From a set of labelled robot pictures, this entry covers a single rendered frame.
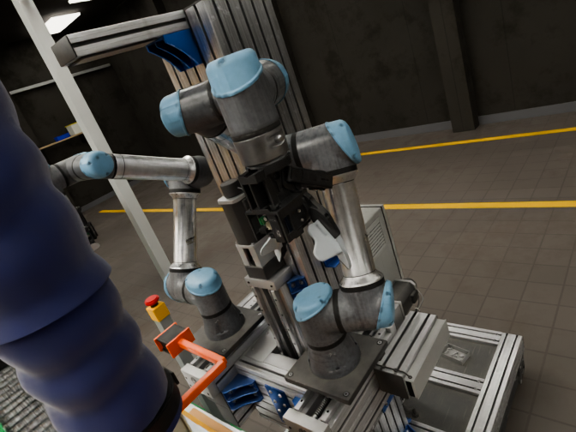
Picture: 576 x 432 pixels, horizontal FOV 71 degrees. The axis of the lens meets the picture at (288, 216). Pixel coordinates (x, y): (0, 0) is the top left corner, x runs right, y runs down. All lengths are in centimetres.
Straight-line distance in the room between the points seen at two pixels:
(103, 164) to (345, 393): 89
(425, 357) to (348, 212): 51
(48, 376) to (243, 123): 55
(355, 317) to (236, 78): 69
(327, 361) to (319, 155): 54
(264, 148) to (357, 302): 57
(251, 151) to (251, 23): 68
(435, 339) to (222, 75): 103
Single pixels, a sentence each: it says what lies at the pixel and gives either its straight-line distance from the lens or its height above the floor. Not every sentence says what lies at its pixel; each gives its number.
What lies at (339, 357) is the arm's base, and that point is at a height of 109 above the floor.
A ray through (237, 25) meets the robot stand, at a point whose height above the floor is 195.
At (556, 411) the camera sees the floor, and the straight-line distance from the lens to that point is 240.
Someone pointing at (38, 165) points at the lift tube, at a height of 182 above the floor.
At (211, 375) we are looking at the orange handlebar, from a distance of 114.
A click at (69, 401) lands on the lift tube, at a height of 145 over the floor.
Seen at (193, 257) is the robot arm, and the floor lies 129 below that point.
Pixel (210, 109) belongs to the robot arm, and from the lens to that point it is 69.
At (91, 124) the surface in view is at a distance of 439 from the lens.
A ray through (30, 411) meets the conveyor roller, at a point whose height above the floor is 53.
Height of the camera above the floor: 186
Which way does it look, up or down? 21 degrees down
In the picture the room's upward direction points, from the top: 21 degrees counter-clockwise
